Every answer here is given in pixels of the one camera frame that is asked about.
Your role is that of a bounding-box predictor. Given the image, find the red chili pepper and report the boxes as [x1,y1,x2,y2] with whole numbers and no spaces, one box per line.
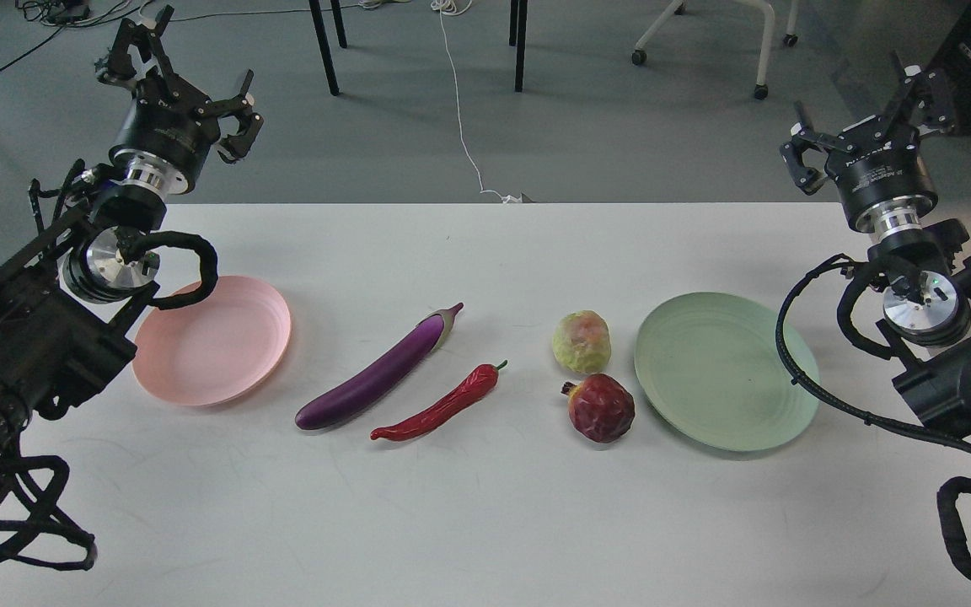
[369,360,508,442]

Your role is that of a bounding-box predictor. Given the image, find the yellow green custard apple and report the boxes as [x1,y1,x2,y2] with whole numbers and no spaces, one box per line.
[551,310,612,375]

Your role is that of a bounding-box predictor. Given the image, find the red pomegranate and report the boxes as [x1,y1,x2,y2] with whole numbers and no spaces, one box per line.
[561,373,636,444]

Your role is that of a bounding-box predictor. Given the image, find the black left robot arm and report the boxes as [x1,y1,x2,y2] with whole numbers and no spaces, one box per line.
[0,5,263,570]

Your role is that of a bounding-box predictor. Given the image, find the black table legs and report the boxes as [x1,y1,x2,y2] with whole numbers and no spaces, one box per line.
[300,1,506,99]

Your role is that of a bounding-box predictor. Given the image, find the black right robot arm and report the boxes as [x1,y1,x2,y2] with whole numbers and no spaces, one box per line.
[775,54,971,581]

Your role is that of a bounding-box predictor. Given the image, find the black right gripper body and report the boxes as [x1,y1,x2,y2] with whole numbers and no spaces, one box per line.
[826,135,939,234]

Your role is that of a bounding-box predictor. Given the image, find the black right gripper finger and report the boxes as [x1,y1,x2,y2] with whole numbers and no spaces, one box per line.
[866,51,957,143]
[780,101,849,196]

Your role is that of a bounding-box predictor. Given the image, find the white chair base with casters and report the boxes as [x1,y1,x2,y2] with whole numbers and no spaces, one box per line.
[630,1,802,103]

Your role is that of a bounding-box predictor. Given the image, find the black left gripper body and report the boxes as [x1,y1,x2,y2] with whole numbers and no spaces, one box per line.
[110,101,221,195]

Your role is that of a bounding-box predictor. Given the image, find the white cable on floor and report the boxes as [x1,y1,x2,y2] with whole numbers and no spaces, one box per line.
[430,0,523,205]

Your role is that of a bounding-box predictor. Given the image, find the black cables on floor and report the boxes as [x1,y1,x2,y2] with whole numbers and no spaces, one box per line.
[0,0,149,98]

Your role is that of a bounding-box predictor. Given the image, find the purple eggplant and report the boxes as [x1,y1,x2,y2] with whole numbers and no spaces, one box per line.
[294,301,464,431]

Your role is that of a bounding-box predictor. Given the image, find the light green plate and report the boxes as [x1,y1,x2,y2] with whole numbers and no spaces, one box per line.
[633,292,819,453]

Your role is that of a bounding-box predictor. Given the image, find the pink plate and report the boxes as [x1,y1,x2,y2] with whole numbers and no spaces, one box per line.
[131,276,292,407]

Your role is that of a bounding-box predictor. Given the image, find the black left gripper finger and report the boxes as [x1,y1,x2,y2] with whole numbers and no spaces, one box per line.
[194,69,265,163]
[96,4,188,107]

